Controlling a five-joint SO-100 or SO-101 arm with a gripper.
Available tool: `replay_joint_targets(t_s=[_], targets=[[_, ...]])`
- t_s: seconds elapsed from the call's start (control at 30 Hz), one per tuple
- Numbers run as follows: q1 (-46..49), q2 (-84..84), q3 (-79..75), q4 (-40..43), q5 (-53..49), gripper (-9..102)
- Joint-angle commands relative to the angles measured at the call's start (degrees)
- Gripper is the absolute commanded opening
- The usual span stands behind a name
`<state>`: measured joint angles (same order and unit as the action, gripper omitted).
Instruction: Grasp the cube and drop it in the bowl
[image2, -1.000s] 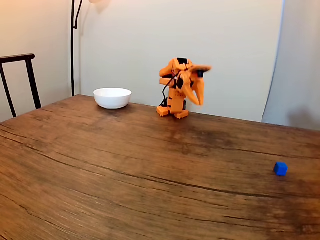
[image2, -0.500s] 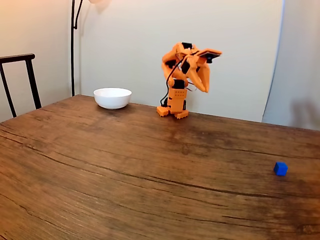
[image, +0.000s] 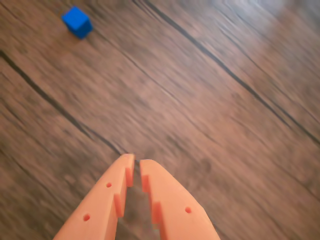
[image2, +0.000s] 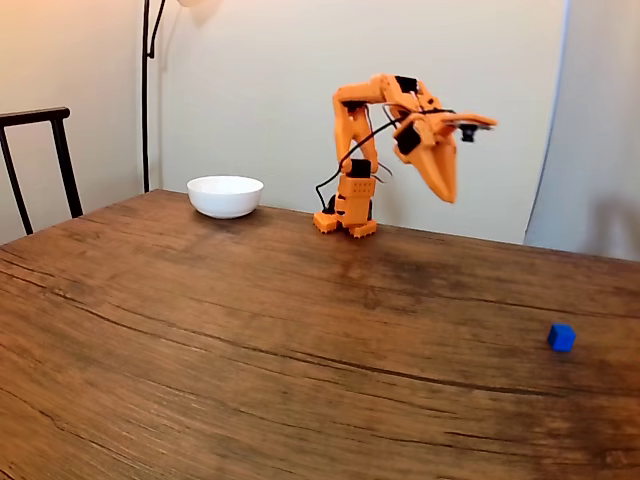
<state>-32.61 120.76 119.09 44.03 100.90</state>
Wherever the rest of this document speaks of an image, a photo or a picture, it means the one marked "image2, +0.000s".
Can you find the black chair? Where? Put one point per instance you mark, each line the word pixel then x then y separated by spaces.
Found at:
pixel 60 145

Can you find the white bowl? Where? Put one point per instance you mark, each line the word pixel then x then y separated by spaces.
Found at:
pixel 225 197

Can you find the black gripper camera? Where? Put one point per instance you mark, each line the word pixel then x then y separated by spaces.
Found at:
pixel 467 132

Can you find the blue cube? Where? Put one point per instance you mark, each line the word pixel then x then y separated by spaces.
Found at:
pixel 561 338

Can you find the black floor lamp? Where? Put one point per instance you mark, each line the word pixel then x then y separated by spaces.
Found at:
pixel 145 125

